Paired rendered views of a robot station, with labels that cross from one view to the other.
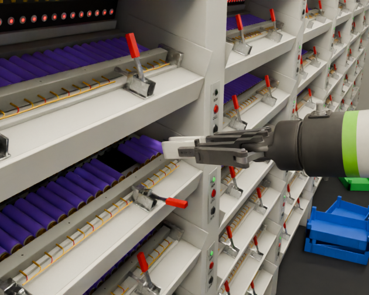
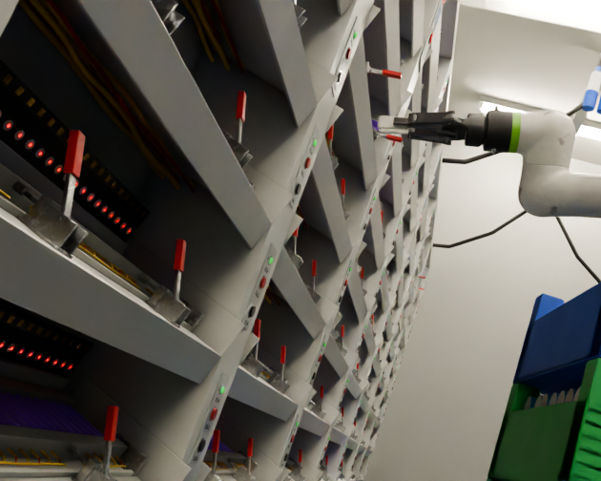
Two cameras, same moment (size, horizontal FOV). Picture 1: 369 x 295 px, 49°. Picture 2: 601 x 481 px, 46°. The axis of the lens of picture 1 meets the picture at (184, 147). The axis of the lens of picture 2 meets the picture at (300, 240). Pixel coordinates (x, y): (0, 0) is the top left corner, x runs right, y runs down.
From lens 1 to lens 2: 1.35 m
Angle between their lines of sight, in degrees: 39
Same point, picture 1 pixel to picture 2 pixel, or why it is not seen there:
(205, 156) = (421, 116)
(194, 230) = (351, 229)
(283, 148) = (475, 119)
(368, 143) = (527, 117)
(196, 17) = (405, 71)
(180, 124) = not seen: hidden behind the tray
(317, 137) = (498, 114)
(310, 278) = not seen: outside the picture
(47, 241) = not seen: hidden behind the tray
